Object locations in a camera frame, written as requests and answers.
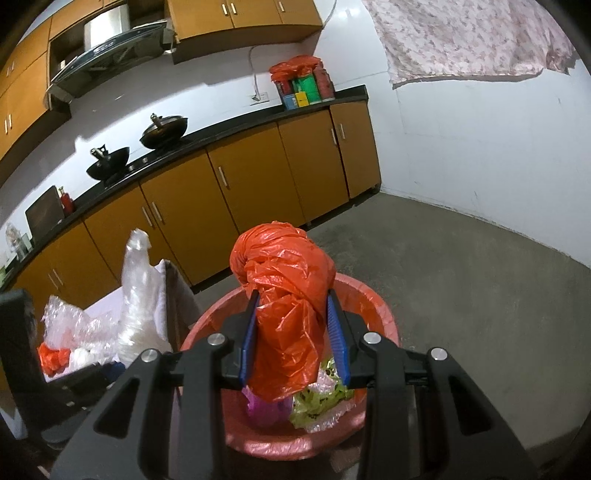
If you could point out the black wok with lid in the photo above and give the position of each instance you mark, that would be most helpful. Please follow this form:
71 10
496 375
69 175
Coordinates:
163 131

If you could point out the black wok left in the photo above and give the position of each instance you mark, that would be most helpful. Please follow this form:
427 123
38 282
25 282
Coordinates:
107 164

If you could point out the green paw-print plastic bag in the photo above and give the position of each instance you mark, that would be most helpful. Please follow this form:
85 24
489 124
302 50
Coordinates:
323 396

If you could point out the red plastic trash basket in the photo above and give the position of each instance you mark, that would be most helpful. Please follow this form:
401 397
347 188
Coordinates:
283 442

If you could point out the brown upper kitchen cabinets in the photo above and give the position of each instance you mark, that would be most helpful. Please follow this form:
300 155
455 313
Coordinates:
200 28

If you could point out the brown kitchen cabinets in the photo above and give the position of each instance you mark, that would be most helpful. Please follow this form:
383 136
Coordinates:
200 28
193 202

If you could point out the wall power socket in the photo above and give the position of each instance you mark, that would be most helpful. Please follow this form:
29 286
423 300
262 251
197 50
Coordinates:
262 97

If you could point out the colourful boxes on counter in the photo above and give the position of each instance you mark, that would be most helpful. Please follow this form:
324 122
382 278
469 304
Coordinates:
306 91

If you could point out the dark cutting board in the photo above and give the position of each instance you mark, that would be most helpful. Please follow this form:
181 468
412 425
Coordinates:
44 214

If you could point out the magenta plastic bag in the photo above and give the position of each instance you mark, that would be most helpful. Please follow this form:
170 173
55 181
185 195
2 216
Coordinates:
264 414

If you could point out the glass jar on counter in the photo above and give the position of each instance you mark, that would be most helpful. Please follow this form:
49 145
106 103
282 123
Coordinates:
18 242

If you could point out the red bottle on counter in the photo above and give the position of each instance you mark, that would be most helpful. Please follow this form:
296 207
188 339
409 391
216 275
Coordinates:
66 201

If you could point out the brown lower kitchen cabinets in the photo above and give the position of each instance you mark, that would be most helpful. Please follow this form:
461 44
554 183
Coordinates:
193 202

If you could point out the steel range hood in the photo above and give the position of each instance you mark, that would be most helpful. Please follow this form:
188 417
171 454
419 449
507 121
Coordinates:
87 49

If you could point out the white plastic bag ball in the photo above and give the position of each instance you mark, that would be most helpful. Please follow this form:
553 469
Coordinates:
80 358

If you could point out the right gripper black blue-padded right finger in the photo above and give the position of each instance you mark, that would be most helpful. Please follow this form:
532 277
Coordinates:
425 401

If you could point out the small orange plastic bag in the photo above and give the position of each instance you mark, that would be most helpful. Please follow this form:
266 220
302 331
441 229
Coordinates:
53 361

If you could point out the floral curtain cloth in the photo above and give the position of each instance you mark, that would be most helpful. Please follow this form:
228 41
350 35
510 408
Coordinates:
430 40

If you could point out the orange bag on counter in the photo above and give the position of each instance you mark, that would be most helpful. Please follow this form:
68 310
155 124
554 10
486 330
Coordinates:
298 66

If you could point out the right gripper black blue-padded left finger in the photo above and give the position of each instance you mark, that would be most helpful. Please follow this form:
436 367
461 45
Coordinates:
163 405

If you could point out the large orange plastic bag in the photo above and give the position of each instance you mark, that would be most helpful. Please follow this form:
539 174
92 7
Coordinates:
292 276

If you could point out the clear bubble wrap sheet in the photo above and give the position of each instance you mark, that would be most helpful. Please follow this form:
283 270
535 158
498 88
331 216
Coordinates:
69 327

